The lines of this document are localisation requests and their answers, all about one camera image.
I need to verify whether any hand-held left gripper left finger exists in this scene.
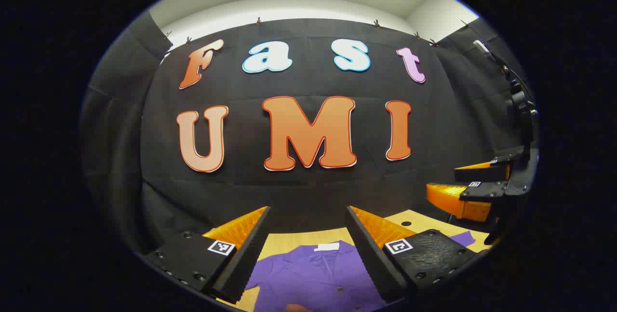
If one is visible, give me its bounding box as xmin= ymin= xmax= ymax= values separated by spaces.
xmin=140 ymin=206 xmax=271 ymax=305

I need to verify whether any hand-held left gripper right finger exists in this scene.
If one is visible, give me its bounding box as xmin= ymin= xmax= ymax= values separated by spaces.
xmin=346 ymin=205 xmax=486 ymax=305

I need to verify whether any purple button shirt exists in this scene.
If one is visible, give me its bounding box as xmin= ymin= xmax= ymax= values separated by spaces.
xmin=245 ymin=231 xmax=477 ymax=312

